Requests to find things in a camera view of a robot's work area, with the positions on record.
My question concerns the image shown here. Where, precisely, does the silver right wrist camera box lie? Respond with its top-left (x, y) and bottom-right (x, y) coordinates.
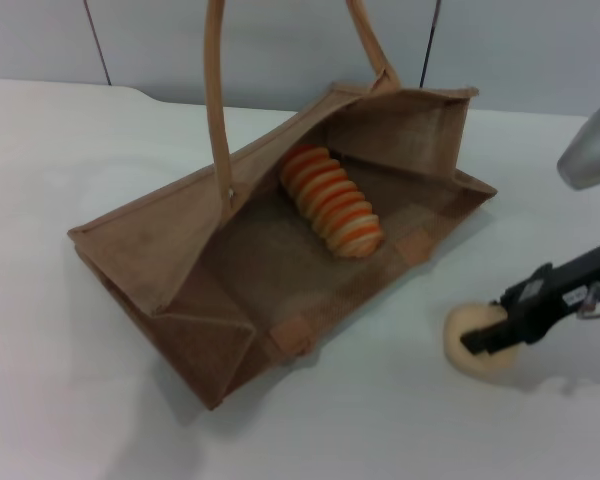
top-left (556, 92), bottom-right (600, 191)

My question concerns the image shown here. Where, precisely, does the orange striped bread loaf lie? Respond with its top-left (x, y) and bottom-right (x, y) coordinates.
top-left (279, 144), bottom-right (384, 260)

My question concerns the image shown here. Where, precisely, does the round beige egg yolk pastry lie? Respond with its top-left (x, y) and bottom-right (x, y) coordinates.
top-left (443, 301), bottom-right (519, 372)

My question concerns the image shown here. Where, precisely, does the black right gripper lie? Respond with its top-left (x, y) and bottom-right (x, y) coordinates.
top-left (459, 243), bottom-right (600, 357)

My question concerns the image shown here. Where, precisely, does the brown jute tote bag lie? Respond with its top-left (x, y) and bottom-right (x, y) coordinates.
top-left (67, 0), bottom-right (499, 412)

